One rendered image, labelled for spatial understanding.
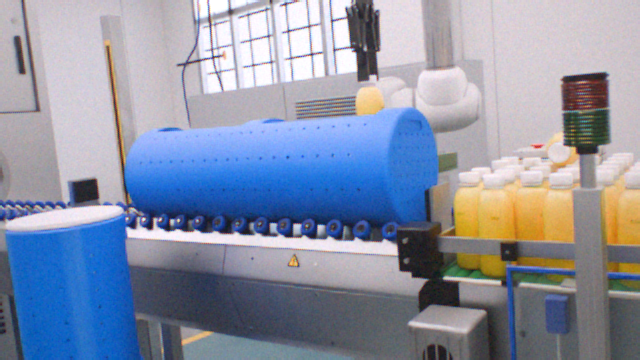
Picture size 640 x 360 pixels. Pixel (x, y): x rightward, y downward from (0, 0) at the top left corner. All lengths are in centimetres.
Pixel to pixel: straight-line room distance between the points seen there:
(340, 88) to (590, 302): 261
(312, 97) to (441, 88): 167
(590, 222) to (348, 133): 63
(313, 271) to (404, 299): 24
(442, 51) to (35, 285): 135
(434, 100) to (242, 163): 74
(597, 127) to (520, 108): 332
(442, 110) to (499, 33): 233
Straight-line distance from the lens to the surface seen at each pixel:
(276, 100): 379
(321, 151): 138
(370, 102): 142
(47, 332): 159
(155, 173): 175
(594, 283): 95
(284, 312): 158
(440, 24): 199
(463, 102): 199
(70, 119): 659
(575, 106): 90
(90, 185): 226
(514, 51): 423
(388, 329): 143
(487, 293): 116
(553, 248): 112
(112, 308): 158
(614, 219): 116
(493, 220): 117
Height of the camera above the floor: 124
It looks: 7 degrees down
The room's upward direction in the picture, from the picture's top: 5 degrees counter-clockwise
